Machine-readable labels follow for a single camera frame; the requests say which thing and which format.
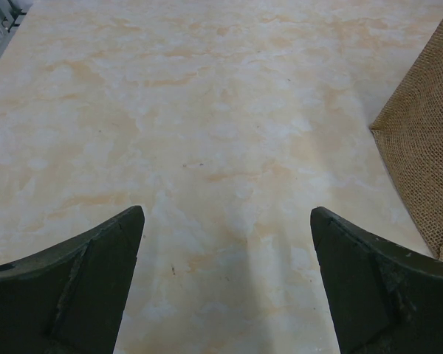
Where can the canvas tote bag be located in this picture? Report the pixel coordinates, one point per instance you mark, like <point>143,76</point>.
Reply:
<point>409,136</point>

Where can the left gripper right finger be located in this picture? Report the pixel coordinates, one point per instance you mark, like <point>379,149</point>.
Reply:
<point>383,297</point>

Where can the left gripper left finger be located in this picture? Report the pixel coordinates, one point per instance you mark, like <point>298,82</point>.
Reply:
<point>70,297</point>

